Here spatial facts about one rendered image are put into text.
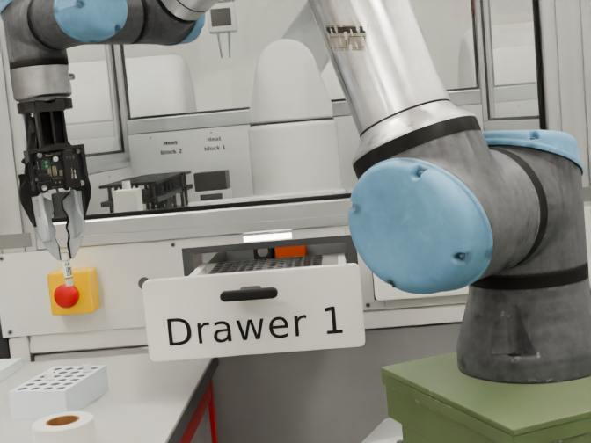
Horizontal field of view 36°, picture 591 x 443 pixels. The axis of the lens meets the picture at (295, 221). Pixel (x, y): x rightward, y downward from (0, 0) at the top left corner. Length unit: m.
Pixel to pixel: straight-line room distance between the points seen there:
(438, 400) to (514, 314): 0.11
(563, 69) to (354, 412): 0.67
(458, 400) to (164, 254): 0.81
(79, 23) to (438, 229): 0.56
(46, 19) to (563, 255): 0.67
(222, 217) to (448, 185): 0.83
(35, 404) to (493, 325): 0.65
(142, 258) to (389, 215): 0.85
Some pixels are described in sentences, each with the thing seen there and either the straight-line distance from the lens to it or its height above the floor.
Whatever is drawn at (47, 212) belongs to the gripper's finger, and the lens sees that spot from 1.25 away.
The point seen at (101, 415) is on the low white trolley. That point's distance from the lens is 1.24.
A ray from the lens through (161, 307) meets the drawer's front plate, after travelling 1.22.
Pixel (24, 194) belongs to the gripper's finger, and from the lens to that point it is 1.24.
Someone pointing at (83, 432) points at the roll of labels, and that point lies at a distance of 1.07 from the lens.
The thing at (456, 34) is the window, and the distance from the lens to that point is 1.52.
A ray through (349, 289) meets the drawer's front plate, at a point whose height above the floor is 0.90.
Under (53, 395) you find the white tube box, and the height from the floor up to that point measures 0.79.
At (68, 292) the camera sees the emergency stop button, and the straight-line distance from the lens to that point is 1.50.
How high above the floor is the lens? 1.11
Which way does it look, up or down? 6 degrees down
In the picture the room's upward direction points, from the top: 5 degrees counter-clockwise
